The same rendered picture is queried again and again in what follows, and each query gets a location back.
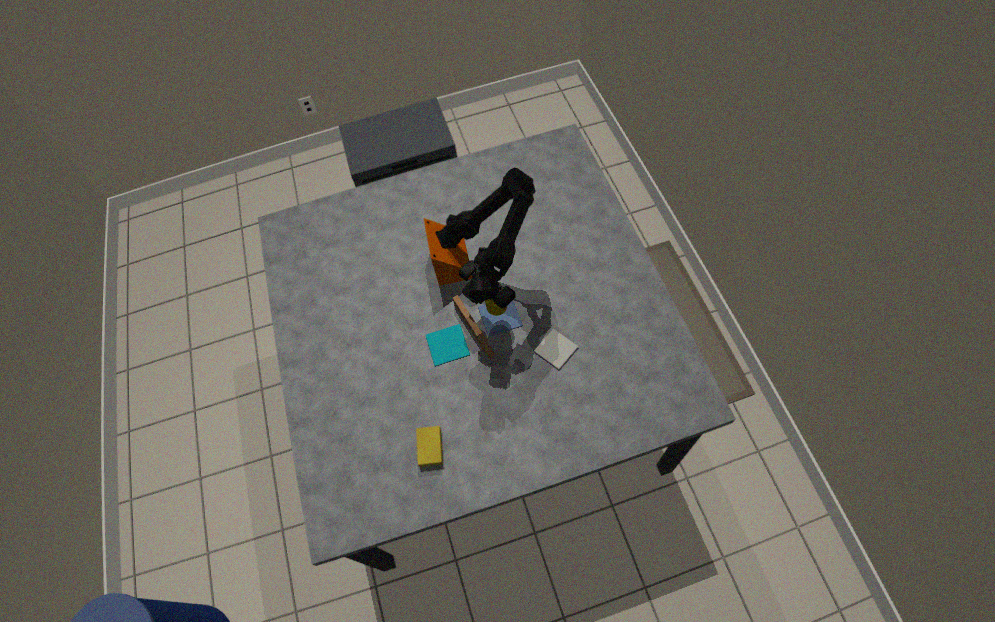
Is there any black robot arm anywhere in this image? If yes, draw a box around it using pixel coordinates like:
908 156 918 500
435 168 536 304

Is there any beige flat rectangular pad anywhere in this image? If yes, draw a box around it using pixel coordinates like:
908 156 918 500
534 329 578 370

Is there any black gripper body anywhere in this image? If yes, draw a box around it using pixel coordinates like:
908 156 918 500
459 260 516 309

